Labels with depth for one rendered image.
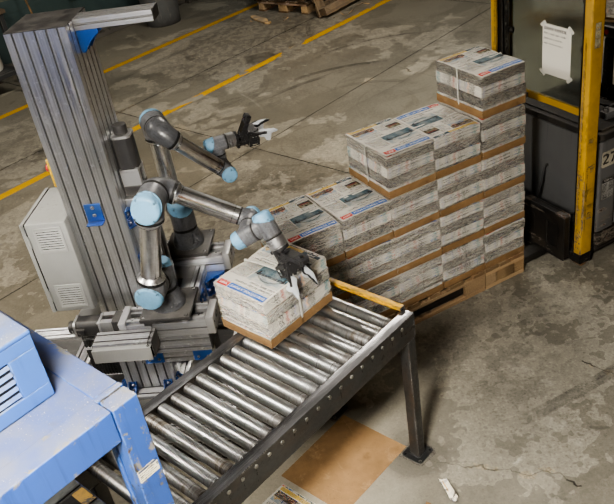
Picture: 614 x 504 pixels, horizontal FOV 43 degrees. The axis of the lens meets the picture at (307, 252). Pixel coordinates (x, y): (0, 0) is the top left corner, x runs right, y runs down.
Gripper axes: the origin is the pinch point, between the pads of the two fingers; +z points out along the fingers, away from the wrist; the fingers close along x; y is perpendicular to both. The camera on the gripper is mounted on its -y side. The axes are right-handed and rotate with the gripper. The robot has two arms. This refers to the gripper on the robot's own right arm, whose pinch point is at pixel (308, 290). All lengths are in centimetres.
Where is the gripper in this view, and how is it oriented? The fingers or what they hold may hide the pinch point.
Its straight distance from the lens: 306.1
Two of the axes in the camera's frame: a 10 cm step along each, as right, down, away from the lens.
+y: -5.7, 1.9, 8.0
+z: 5.0, 8.5, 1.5
